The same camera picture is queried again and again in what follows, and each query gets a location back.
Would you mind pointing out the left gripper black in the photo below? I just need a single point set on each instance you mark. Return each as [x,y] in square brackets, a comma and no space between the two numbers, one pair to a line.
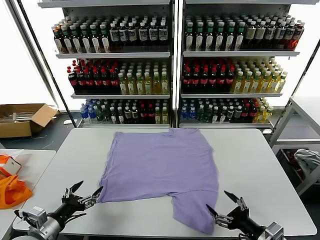
[70,207]

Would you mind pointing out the red drink bottle white label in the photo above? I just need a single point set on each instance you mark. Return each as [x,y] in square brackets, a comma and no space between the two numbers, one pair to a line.
[298,35]

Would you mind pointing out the orange cloth bag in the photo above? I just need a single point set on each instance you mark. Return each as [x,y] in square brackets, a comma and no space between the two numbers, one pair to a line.
[12,195]

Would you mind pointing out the black pole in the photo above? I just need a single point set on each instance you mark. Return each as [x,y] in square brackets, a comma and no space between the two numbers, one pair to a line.
[70,116]
[310,61]

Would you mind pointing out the purple t-shirt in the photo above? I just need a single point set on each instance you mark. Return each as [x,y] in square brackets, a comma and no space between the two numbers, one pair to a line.
[160,162]

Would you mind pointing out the grey white cloth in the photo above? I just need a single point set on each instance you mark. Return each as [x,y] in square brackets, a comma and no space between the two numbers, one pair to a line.
[305,158]

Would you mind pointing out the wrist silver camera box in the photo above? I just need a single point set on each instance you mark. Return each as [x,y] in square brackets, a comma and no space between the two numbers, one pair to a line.
[37,216]
[275,231]

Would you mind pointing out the blue label water bottle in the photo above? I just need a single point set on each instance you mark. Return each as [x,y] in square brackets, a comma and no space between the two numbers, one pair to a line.
[92,114]
[192,114]
[84,114]
[184,114]

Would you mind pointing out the dark drink bottle white label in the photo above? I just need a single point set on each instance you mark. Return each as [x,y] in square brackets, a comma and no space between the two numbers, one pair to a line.
[230,114]
[135,115]
[270,33]
[143,34]
[153,34]
[114,35]
[162,33]
[123,35]
[288,33]
[132,35]
[238,114]
[279,33]

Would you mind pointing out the metal shelf rack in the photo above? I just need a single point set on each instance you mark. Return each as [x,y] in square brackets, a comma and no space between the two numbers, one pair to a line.
[237,53]
[112,55]

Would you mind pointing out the small white floor object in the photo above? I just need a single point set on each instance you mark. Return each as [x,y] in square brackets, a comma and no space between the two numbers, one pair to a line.
[67,122]

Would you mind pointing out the red cloth item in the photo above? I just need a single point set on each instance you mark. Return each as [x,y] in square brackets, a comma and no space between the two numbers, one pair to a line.
[292,160]

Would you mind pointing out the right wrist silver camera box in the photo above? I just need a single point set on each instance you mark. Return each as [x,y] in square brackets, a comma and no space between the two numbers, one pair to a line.
[275,231]

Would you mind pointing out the white foam pieces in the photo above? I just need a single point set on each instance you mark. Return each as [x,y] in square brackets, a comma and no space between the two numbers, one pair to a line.
[17,117]

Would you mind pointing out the yellow juice bottle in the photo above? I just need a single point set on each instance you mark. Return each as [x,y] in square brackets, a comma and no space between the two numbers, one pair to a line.
[256,83]
[148,84]
[260,115]
[122,84]
[281,83]
[164,115]
[268,114]
[238,83]
[247,83]
[165,84]
[139,84]
[158,115]
[130,84]
[273,83]
[156,84]
[265,83]

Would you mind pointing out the white side table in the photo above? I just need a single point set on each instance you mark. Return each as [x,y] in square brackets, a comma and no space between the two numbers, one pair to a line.
[35,160]

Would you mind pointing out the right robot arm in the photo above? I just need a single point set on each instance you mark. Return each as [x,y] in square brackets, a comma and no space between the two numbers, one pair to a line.
[255,237]

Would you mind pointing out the red cap cola bottle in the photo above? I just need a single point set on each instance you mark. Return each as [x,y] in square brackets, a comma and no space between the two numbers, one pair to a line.
[246,113]
[204,80]
[187,80]
[253,113]
[80,81]
[105,81]
[195,80]
[88,81]
[73,81]
[97,81]
[230,80]
[213,80]
[150,114]
[221,80]
[114,81]
[142,114]

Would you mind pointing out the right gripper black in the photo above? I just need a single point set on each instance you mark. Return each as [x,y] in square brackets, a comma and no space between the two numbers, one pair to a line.
[241,221]

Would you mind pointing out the brown cardboard box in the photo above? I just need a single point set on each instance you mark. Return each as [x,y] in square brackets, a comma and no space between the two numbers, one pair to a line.
[15,130]

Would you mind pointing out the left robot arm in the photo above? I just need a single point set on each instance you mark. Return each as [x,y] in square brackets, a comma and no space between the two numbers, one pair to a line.
[47,230]

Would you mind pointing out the white box orange trim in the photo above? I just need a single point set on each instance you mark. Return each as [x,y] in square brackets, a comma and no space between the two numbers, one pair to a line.
[11,165]

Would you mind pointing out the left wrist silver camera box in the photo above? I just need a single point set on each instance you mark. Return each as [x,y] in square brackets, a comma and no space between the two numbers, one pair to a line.
[37,216]

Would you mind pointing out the white storage crate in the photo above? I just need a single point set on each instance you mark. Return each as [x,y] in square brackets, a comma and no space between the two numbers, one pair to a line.
[311,183]

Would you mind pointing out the white metal frame table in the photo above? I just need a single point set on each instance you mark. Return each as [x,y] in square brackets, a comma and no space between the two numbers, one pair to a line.
[300,102]

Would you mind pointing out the green label water bottle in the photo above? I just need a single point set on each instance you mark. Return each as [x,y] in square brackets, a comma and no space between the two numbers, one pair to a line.
[200,114]
[207,114]
[100,115]
[106,115]

